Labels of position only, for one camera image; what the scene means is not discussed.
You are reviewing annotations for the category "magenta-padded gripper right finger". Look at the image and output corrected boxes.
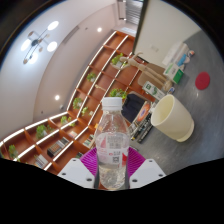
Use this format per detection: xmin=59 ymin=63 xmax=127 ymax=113
xmin=125 ymin=146 xmax=167 ymax=190

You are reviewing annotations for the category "flat round red coaster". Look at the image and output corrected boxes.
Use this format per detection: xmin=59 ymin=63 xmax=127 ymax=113
xmin=194 ymin=71 xmax=211 ymax=91

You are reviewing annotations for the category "cream plastic cup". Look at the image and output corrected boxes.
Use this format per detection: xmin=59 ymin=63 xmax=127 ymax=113
xmin=150 ymin=94 xmax=195 ymax=143

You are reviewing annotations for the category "green white small box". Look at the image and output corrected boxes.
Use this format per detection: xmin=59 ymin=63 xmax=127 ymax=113
xmin=163 ymin=62 xmax=186 ymax=84

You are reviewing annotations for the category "dark orange-cover book stack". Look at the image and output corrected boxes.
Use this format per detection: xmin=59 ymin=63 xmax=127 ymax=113
xmin=129 ymin=99 xmax=158 ymax=144

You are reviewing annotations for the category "black-framed window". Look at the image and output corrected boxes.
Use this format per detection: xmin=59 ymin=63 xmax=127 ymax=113
xmin=125 ymin=0 xmax=144 ymax=26

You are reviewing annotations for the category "tan chair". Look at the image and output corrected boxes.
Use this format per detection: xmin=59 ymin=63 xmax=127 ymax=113
xmin=137 ymin=63 xmax=168 ymax=89

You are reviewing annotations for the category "wooden shelf unit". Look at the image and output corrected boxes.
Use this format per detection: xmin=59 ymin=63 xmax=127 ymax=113
xmin=0 ymin=30 xmax=158 ymax=176

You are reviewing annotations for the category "white box stack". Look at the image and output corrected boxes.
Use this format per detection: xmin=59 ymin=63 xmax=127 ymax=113
xmin=162 ymin=42 xmax=191 ymax=68

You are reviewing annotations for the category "chair with dark jacket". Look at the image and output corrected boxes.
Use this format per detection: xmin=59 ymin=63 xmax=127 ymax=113
xmin=121 ymin=93 xmax=148 ymax=124

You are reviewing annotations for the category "clear plastic water bottle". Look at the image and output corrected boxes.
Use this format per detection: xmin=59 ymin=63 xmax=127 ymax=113
xmin=94 ymin=96 xmax=131 ymax=191

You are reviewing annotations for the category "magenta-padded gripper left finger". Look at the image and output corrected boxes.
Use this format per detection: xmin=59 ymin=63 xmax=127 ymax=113
xmin=57 ymin=147 xmax=101 ymax=190

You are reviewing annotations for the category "ceiling air vent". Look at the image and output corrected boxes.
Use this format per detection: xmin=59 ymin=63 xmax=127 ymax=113
xmin=63 ymin=25 xmax=81 ymax=44

